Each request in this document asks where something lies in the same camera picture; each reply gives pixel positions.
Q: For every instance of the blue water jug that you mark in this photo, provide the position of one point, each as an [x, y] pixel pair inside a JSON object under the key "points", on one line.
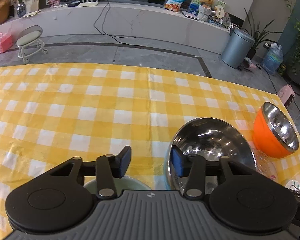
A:
{"points": [[273, 58]]}

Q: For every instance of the clear glass patterned plate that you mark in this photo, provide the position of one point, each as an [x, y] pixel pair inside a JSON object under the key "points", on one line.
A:
{"points": [[265, 166]]}

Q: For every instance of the pink toy case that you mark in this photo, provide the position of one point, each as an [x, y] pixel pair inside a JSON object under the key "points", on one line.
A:
{"points": [[5, 42]]}

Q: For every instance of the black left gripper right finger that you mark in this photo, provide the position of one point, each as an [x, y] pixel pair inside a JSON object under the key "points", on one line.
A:
{"points": [[196, 168]]}

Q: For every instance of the blue glass plant vase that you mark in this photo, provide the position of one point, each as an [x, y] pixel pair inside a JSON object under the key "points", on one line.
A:
{"points": [[21, 9]]}

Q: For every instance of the orange steel-lined bowl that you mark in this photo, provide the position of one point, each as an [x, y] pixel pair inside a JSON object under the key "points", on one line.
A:
{"points": [[273, 133]]}

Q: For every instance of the grey metal trash bin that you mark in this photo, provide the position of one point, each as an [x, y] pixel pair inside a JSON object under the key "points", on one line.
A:
{"points": [[237, 47]]}

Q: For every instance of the pale green ceramic bowl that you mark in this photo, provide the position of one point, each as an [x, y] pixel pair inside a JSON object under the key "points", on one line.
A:
{"points": [[121, 184]]}

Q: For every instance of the small round rolling stool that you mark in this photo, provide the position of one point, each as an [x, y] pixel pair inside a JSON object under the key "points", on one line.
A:
{"points": [[29, 36]]}

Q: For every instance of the large stainless steel bowl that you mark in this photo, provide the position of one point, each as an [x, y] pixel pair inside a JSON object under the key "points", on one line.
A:
{"points": [[212, 138]]}

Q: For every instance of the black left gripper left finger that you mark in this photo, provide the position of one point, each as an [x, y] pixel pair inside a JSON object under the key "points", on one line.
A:
{"points": [[67, 178]]}

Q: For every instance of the green potted floor plant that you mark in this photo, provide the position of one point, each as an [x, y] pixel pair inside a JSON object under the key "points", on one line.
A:
{"points": [[259, 35]]}

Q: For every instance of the pink space heater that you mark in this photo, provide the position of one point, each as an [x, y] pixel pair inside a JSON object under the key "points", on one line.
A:
{"points": [[286, 95]]}

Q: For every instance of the brown teddy bear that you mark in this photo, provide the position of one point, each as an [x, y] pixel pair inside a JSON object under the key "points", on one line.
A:
{"points": [[207, 3]]}

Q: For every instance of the white plate with vine drawing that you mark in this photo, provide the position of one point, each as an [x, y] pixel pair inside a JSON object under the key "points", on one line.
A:
{"points": [[293, 185]]}

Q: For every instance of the yellow white checkered tablecloth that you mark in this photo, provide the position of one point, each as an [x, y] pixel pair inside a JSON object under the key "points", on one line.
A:
{"points": [[52, 112]]}

